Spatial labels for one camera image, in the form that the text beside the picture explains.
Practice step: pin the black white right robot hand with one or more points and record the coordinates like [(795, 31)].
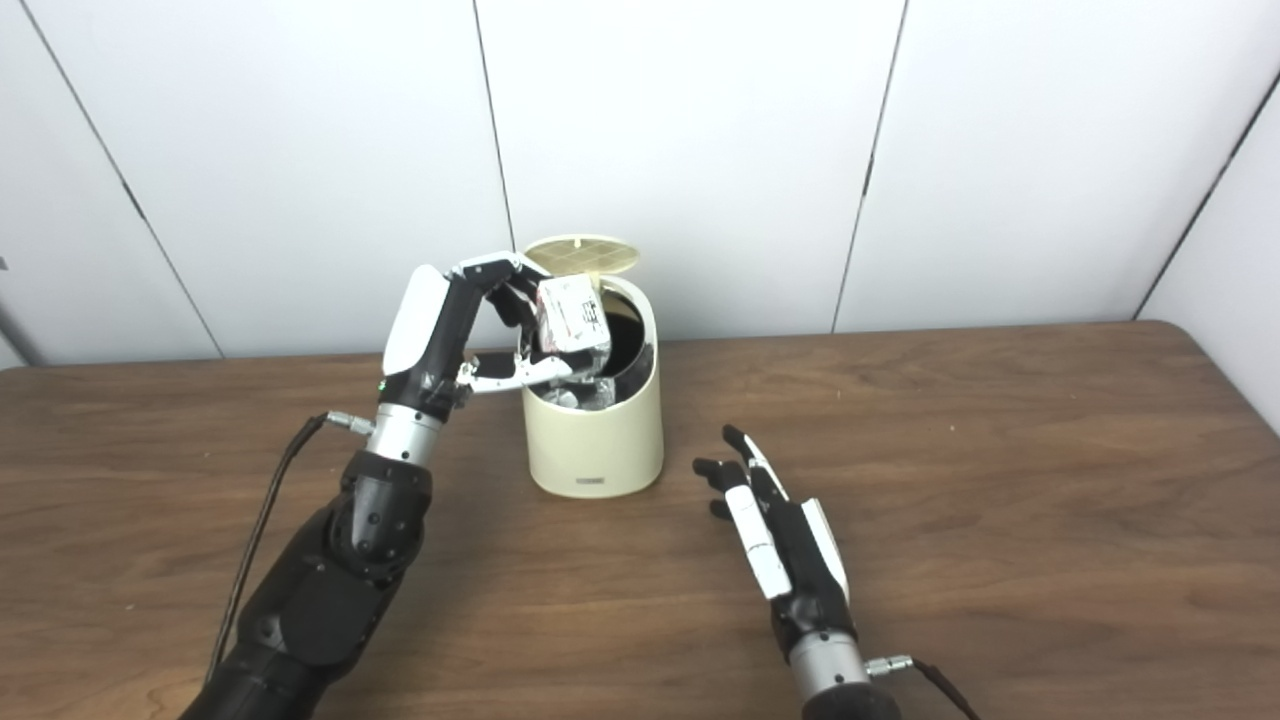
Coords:
[(800, 570)]

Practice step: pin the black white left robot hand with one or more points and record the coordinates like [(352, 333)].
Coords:
[(425, 330)]

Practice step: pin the white green milk carton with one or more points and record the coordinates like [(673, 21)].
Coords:
[(572, 315)]

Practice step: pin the round cream bin lid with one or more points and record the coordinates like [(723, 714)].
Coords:
[(585, 253)]

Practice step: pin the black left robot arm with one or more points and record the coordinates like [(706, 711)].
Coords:
[(330, 580)]

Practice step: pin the cream-colored bin body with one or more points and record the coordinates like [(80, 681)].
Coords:
[(600, 445)]

